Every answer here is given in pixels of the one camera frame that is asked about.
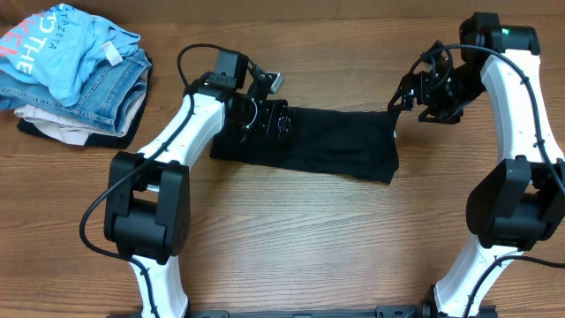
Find black t-shirt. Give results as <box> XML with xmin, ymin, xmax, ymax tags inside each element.
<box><xmin>210</xmin><ymin>108</ymin><xmax>399</xmax><ymax>184</ymax></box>

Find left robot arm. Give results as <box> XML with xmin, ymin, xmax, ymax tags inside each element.
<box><xmin>104</xmin><ymin>49</ymin><xmax>290</xmax><ymax>317</ymax></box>

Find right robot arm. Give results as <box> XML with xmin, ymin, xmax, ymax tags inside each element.
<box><xmin>376</xmin><ymin>12</ymin><xmax>564</xmax><ymax>317</ymax></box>

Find folded blue jeans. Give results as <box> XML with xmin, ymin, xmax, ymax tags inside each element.
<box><xmin>0</xmin><ymin>47</ymin><xmax>154</xmax><ymax>137</ymax></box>

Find folded black garment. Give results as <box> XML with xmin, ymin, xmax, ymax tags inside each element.
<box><xmin>14</xmin><ymin>49</ymin><xmax>152</xmax><ymax>149</ymax></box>

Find folded beige garment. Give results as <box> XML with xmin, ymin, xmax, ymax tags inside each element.
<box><xmin>13</xmin><ymin>72</ymin><xmax>148</xmax><ymax>147</ymax></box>

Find light blue printed t-shirt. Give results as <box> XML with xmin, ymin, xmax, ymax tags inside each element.
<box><xmin>1</xmin><ymin>4</ymin><xmax>140</xmax><ymax>106</ymax></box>

